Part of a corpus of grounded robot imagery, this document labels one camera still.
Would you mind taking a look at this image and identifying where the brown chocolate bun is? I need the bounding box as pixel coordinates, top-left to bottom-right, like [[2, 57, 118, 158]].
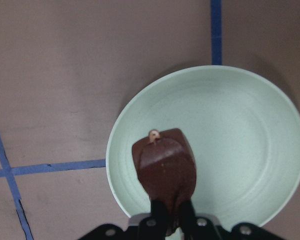
[[131, 128, 197, 236]]

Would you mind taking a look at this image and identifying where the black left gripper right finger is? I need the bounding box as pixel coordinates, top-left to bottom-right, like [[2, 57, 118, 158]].
[[178, 200, 196, 235]]

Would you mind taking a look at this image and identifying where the mint green plate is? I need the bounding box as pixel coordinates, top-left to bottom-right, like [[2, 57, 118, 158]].
[[106, 65, 300, 229]]

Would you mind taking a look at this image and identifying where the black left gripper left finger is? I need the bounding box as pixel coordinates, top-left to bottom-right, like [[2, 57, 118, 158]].
[[149, 200, 169, 235]]

